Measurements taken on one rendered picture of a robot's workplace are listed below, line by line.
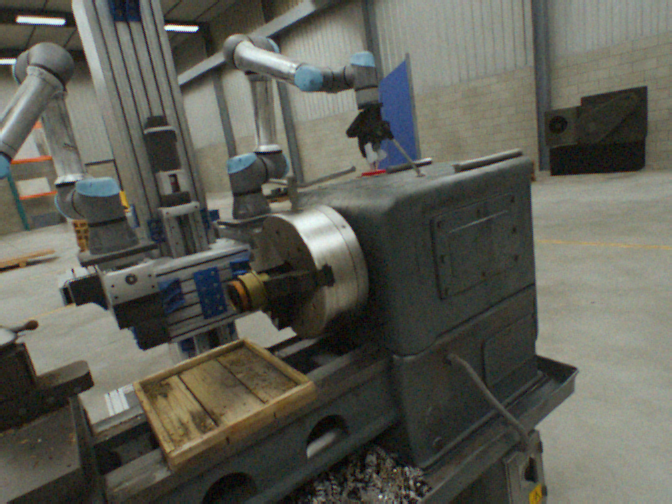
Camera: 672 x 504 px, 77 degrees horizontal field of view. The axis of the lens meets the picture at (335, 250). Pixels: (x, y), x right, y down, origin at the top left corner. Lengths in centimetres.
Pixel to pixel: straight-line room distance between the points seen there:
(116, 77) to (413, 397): 141
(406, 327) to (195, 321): 85
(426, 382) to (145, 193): 119
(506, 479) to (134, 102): 172
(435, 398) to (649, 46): 1015
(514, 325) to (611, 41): 1003
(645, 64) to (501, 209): 977
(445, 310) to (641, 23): 1018
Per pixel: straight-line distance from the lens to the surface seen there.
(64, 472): 82
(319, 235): 93
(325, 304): 93
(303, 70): 137
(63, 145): 166
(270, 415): 91
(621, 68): 1102
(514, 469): 147
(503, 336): 133
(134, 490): 90
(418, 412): 114
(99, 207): 152
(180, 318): 159
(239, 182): 164
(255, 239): 105
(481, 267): 119
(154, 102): 176
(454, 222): 109
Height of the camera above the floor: 137
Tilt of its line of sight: 14 degrees down
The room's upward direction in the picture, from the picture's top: 10 degrees counter-clockwise
